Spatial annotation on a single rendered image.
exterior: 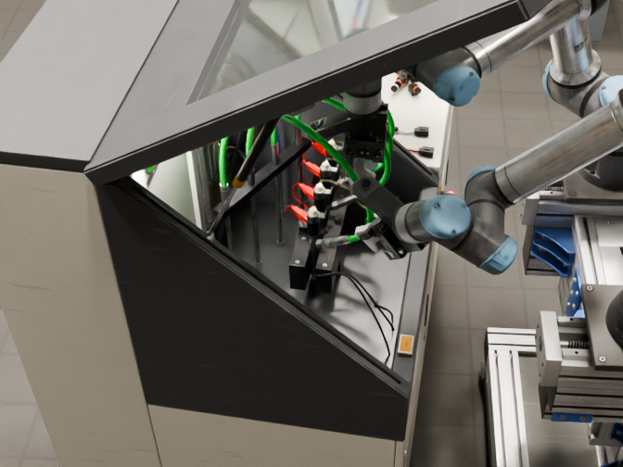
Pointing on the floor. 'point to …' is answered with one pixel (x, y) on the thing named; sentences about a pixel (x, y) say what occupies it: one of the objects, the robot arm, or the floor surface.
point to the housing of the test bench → (72, 225)
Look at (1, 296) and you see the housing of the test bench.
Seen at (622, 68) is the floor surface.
